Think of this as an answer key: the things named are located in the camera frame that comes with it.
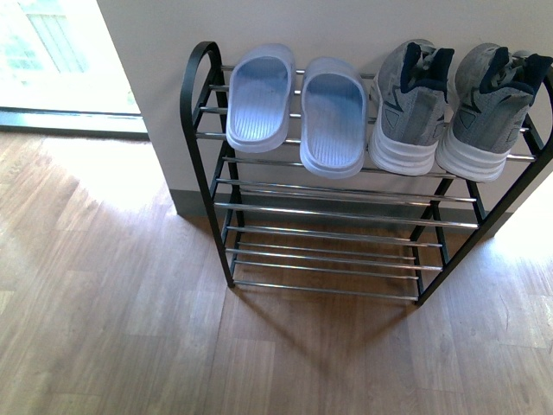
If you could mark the black metal shoe rack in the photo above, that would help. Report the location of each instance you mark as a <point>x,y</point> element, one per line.
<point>354,241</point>

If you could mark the light blue slide sandal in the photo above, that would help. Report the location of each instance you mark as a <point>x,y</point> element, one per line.
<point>334,119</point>
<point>260,93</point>

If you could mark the grey sneaker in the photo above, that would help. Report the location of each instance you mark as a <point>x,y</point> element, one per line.
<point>411,90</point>
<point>495,89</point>

